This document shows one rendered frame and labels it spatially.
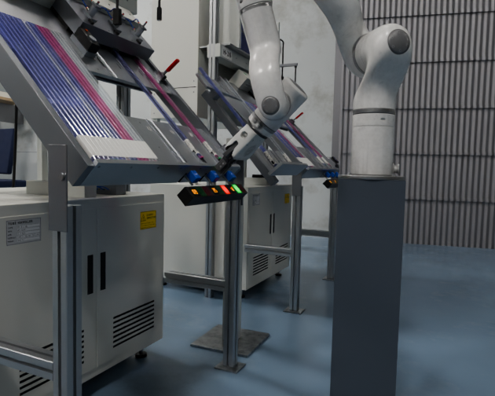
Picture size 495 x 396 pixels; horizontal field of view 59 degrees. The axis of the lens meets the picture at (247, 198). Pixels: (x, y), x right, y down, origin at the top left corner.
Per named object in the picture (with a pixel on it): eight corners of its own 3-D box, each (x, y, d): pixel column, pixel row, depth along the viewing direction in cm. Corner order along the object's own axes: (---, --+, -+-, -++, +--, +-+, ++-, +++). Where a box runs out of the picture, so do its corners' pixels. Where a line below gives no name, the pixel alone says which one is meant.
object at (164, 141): (229, 173, 150) (236, 166, 149) (83, 174, 90) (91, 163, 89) (197, 133, 155) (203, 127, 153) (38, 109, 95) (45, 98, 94)
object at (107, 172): (227, 181, 151) (240, 166, 148) (79, 186, 91) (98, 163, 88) (225, 178, 151) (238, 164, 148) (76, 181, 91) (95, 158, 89)
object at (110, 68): (164, 104, 160) (173, 93, 158) (-6, 62, 100) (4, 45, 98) (115, 44, 168) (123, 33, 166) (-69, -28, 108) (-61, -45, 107)
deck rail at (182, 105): (229, 181, 152) (241, 168, 150) (227, 181, 151) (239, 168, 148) (119, 45, 170) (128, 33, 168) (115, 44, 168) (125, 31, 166)
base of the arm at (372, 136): (401, 179, 135) (404, 119, 134) (408, 180, 117) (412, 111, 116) (339, 177, 140) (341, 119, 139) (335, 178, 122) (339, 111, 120)
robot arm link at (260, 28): (259, -8, 105) (291, 115, 109) (274, 5, 120) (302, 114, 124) (225, 5, 108) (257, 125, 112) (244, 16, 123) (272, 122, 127)
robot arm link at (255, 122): (268, 130, 118) (261, 137, 119) (280, 133, 126) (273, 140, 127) (249, 108, 120) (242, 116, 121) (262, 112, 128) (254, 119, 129)
